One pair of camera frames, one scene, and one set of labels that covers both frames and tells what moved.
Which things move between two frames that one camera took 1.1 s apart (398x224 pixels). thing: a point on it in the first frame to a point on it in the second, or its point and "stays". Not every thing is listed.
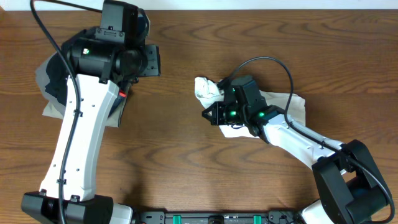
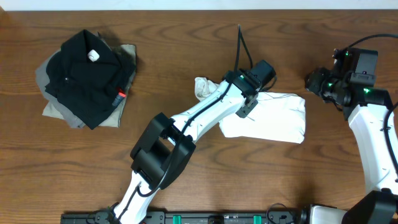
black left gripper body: x=152 y=67 to x=245 y=111
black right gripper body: x=231 y=114 to x=324 y=84
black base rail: x=220 y=218 stays
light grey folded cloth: x=53 y=108 stays
